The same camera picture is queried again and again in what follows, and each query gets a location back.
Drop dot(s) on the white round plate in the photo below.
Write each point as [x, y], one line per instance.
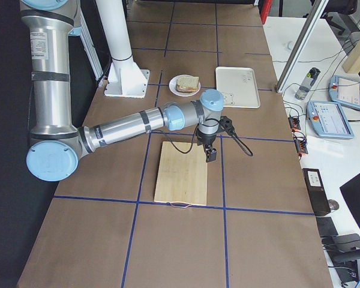
[172, 87]

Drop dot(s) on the near teach pendant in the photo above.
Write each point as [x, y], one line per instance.
[328, 120]

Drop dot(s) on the wooden cutting board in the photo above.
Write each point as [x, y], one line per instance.
[182, 174]

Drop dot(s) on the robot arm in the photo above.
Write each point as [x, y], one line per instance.
[56, 144]

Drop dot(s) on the black power box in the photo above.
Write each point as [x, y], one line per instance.
[316, 192]

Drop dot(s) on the orange black connector strip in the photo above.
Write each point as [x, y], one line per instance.
[299, 137]

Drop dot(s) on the teach pendant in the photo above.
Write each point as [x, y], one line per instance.
[328, 120]
[345, 91]

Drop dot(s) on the bread slice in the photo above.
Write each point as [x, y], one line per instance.
[191, 81]
[186, 89]

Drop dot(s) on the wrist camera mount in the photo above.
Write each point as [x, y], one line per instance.
[225, 125]

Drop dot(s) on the aluminium frame post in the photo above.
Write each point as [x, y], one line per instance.
[304, 35]

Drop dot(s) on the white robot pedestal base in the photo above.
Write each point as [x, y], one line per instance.
[125, 78]

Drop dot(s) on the clear water bottle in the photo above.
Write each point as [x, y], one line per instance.
[307, 83]

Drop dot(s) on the cream bear serving tray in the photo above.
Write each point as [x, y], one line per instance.
[238, 87]

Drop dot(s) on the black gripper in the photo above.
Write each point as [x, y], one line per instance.
[207, 140]

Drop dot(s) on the far teach pendant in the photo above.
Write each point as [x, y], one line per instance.
[345, 91]

